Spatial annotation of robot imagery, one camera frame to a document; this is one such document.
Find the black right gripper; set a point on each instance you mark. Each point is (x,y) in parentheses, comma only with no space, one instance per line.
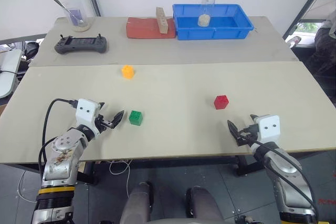
(248,136)

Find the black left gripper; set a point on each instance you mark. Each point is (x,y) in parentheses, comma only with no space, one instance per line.
(103,123)

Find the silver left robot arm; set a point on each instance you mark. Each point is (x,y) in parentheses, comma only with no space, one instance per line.
(61,155)

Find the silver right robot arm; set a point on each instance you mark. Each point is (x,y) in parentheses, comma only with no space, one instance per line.
(284,171)

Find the green toy block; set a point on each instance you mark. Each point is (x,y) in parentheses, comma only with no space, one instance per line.
(136,118)

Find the red toy block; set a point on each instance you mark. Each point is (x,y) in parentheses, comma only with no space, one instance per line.
(221,102)

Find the yellow toy block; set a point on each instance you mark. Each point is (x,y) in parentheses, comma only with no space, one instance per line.
(128,72)

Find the grey handheld remote controller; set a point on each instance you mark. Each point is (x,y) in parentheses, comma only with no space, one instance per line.
(81,45)

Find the dark rounded robot leg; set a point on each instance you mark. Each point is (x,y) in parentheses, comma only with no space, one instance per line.
(203,205)
(137,203)

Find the white and red shoe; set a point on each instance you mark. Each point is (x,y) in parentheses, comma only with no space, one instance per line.
(295,41)

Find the blue plastic bin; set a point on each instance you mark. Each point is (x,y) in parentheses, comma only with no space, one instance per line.
(212,31)

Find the black bag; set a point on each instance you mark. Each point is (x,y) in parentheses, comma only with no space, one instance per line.
(31,51)

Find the wide clear glass beaker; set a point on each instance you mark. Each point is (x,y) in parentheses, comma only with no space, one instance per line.
(78,14)

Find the wooden block with holes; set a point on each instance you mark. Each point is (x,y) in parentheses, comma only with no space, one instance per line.
(162,20)

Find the seated person in dark clothes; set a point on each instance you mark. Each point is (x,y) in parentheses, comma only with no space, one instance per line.
(324,56)

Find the white chair seat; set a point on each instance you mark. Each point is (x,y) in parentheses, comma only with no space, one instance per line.
(9,72)

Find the beige rough stone lump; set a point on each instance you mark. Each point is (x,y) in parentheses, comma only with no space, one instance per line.
(204,21)

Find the tall clear glass beaker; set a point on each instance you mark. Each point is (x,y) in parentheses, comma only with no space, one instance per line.
(208,3)

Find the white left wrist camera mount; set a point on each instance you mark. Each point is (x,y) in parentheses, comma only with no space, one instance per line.
(85,112)

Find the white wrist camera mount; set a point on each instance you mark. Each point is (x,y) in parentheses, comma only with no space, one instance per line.
(269,128)
(85,112)

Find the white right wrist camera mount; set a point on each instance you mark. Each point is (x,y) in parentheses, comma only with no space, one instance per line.
(269,128)

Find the black table leg frame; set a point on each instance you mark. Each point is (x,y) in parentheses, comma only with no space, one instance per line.
(89,172)
(246,166)

